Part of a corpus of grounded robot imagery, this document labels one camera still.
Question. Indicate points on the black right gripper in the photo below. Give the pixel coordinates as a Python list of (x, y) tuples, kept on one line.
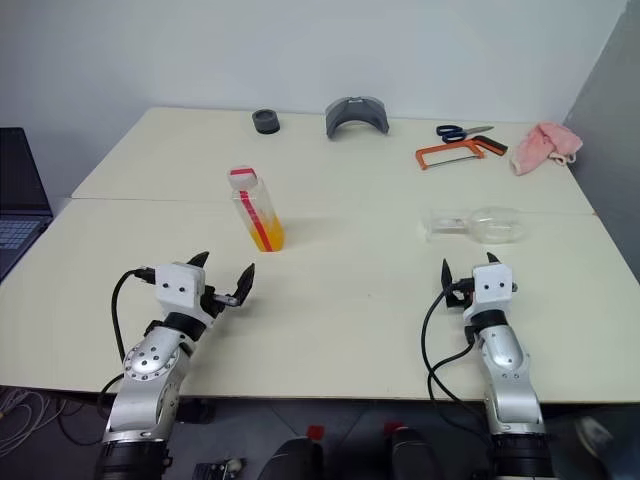
[(460, 295)]

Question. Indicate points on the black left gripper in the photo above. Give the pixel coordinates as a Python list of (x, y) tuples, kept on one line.
[(210, 302)]

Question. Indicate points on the clear wine glass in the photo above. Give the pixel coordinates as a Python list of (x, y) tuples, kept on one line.
[(492, 226)]

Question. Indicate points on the bottle with orange liquid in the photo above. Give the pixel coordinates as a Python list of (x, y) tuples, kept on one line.
[(262, 225)]

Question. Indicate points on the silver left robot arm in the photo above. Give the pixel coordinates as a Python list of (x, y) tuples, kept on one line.
[(150, 360)]

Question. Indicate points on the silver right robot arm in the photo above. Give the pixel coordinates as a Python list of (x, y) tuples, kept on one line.
[(505, 360)]

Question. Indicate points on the pink cloth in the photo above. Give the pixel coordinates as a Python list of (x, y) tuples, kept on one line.
[(542, 145)]

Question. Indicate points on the black tape roll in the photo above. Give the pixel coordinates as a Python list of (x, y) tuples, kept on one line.
[(266, 121)]

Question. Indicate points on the grey curved visor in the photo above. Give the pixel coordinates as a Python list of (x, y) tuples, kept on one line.
[(340, 117)]

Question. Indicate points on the black floor device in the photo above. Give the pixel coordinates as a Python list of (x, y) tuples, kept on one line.
[(220, 470)]

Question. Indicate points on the dark rounded shape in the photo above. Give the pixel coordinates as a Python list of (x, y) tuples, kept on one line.
[(292, 460)]

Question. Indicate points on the grey partition panel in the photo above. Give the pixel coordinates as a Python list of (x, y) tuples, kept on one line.
[(610, 125)]

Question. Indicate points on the dark laptop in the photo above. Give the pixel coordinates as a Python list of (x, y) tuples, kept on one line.
[(17, 190)]

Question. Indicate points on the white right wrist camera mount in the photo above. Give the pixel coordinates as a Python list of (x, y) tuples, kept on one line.
[(492, 290)]

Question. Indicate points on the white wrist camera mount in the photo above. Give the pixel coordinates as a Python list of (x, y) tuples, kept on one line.
[(177, 287), (492, 290)]

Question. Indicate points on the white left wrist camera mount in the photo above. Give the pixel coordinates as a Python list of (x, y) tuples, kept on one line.
[(177, 287)]

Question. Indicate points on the orange frame hacksaw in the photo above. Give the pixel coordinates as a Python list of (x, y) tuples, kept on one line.
[(452, 149)]

